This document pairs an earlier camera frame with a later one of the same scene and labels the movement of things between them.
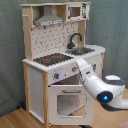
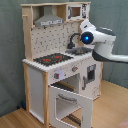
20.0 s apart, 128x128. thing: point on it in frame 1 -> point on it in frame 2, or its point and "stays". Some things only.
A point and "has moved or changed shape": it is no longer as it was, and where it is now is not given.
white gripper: x=85 y=69 -> x=87 y=26
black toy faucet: x=70 y=45 stays
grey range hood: x=48 y=18 stays
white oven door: x=70 y=105 has moved or changed shape
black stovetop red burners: x=51 y=59 stays
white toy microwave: x=77 y=11 stays
